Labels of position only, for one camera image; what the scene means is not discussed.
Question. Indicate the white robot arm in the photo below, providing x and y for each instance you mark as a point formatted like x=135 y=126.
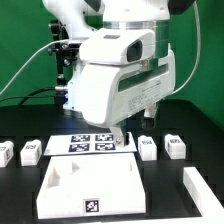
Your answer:
x=83 y=18

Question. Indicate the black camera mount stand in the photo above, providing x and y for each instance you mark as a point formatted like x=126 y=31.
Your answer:
x=61 y=60

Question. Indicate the white square table top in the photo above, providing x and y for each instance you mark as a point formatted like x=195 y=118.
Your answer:
x=91 y=185

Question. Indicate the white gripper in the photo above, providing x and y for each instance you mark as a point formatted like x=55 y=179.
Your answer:
x=110 y=94

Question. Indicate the white AprilTag marker sheet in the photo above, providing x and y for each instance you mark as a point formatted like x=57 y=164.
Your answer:
x=78 y=144

